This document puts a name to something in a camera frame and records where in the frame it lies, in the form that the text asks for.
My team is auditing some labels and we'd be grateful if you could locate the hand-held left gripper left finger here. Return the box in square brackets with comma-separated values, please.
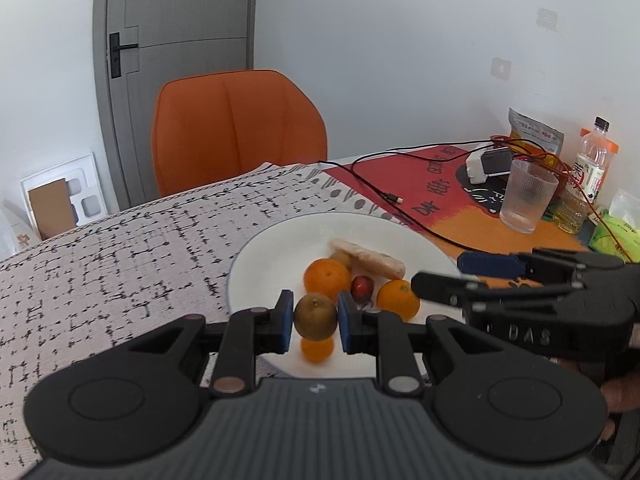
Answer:
[127, 289, 296, 397]

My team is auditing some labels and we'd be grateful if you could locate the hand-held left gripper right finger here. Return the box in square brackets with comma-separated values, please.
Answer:
[337, 291, 507, 398]

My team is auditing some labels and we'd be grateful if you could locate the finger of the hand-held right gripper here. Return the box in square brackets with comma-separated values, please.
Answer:
[411, 271, 489, 310]
[456, 247, 587, 281]

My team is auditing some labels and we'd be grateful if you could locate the brown green round fruit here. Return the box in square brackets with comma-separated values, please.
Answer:
[293, 293, 339, 339]

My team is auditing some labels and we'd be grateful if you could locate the medium orange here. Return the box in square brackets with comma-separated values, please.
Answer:
[376, 280, 421, 322]

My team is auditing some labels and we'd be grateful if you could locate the small red fruit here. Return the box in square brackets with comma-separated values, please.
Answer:
[351, 275, 375, 301]

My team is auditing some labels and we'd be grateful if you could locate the small orange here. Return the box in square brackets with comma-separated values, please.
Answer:
[300, 336, 335, 364]

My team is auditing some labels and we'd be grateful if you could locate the large orange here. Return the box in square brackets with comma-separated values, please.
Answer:
[304, 257, 352, 306]

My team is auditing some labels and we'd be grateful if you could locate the white plate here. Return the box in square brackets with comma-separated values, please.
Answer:
[227, 211, 468, 379]

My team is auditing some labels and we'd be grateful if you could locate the person's right hand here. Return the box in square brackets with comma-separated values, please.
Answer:
[597, 322, 640, 443]

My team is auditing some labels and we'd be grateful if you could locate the ribbed glass cup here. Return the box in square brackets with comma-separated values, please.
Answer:
[500, 159, 560, 234]

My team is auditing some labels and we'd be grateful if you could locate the white power adapter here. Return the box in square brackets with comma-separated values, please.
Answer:
[465, 142, 513, 184]

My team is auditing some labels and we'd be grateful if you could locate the red orange printed mat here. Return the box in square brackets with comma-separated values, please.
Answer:
[324, 142, 640, 292]

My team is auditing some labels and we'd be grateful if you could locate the green tissue packet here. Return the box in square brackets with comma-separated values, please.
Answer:
[589, 188, 640, 263]

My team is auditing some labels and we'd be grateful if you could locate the grey snack packet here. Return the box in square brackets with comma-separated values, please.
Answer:
[508, 108, 565, 158]

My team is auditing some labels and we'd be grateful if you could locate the clear bottle orange label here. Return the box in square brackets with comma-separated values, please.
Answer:
[552, 116, 620, 234]

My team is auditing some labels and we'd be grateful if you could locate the white black patterned tablecloth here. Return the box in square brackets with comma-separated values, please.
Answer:
[0, 162, 466, 466]

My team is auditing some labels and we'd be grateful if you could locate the orange chair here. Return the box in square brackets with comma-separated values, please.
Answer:
[151, 69, 329, 197]

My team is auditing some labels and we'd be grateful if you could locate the white foam packaging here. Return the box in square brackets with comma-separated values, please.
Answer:
[21, 152, 107, 241]

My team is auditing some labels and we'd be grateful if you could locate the brown cardboard sheet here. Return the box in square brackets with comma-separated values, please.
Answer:
[27, 177, 78, 241]

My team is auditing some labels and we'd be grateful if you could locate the grey door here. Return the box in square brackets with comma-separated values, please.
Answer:
[92, 0, 258, 211]

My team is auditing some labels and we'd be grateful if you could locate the long black cable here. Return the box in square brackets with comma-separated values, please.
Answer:
[350, 152, 516, 259]

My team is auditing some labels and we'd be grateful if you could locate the red cable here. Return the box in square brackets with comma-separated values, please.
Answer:
[490, 134, 627, 262]

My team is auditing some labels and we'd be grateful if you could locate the black cable with plug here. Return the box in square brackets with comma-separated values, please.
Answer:
[318, 141, 501, 206]

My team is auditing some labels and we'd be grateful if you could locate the black door handle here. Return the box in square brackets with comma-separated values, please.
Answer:
[109, 32, 138, 79]

